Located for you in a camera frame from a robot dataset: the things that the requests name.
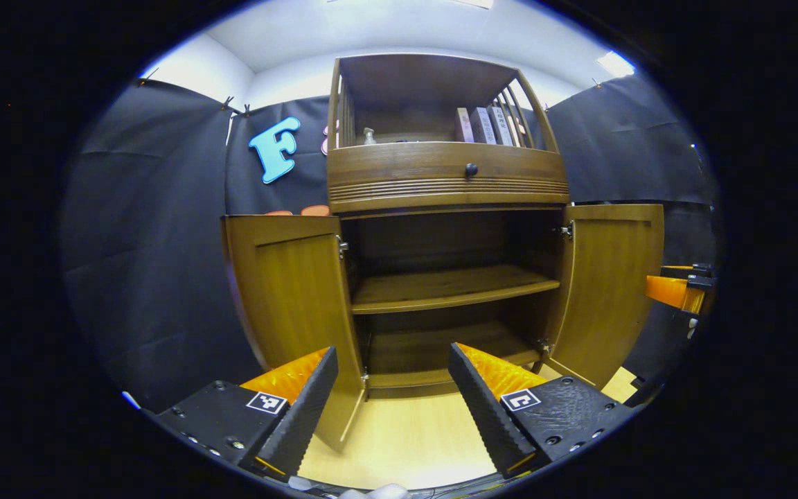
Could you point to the pale pink book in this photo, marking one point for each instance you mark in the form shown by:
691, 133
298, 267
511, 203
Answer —
464, 126

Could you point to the grey book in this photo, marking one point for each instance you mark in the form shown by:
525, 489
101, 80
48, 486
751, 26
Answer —
501, 126

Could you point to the black backdrop cloth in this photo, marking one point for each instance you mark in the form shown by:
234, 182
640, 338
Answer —
143, 242

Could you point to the small ceiling light panel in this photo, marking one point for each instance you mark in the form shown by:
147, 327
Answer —
615, 64

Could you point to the large ceiling light panel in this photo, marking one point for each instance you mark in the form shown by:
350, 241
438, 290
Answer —
474, 3

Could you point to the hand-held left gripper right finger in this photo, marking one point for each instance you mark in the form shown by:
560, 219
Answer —
482, 409

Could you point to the wooden inner shelf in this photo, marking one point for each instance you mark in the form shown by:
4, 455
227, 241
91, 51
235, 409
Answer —
440, 287

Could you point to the clear pump bottle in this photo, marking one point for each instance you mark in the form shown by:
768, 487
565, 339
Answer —
369, 136

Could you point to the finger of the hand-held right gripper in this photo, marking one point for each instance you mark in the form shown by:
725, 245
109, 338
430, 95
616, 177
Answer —
704, 270
666, 291

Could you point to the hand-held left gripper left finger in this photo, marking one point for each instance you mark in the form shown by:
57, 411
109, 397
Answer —
302, 416

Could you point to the wooden shoe cabinet door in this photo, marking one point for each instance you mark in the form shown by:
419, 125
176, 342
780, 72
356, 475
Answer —
288, 298
614, 291

